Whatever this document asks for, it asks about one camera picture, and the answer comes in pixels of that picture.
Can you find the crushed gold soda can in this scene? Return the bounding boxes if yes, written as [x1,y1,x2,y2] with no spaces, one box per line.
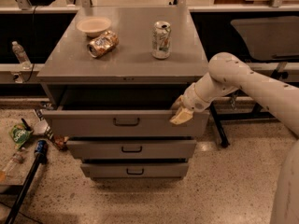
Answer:
[87,30,119,58]

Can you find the red brown can on floor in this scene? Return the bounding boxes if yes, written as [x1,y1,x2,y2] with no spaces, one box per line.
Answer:
[54,136,68,150]

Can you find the clear plastic water bottle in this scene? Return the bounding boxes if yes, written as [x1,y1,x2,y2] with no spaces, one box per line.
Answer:
[12,41,32,70]

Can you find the green chip bag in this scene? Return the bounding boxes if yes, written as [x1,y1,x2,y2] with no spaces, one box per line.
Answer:
[9,123,33,149]

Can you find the grey metal drawer cabinet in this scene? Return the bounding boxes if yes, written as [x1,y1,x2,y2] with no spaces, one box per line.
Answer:
[36,6,209,181]

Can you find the black tripod pole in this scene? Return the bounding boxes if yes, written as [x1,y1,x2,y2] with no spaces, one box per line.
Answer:
[5,153,45,224]

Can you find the grey drawer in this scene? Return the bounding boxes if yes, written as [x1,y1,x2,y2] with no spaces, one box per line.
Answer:
[67,140,196,160]
[43,110,209,137]
[80,162,189,178]

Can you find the blue soda can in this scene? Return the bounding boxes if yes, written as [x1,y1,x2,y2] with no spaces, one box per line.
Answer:
[35,140,48,164]

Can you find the white paper bowl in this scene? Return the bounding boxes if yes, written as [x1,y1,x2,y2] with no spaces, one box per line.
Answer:
[77,17,111,37]

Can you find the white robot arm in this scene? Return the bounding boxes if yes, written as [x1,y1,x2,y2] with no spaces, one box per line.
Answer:
[170,52,299,224]

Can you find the grey middle drawer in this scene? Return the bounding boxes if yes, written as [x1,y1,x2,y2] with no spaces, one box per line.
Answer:
[67,140,196,160]

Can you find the grey bottom drawer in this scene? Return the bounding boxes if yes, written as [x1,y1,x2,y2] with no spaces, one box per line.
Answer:
[80,162,189,178]

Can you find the upright white soda can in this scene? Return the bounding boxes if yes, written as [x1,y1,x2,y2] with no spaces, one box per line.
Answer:
[152,21,171,59]

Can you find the grey top drawer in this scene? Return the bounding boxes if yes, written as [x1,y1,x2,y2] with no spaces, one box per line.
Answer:
[43,110,209,137]

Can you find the grey chair seat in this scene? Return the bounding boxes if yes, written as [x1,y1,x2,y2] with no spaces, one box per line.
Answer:
[231,16,299,61]

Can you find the black table leg stand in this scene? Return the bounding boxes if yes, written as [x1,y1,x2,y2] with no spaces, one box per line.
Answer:
[209,62,288,147]

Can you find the empty plastic bottle on floor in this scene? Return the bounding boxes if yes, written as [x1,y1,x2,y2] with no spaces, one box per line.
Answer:
[0,150,25,182]

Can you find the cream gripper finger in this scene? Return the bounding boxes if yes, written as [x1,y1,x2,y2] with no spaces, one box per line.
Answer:
[170,107,193,125]

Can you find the dark snack wrapper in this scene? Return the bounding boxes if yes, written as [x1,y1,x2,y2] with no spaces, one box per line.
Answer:
[34,102,54,120]

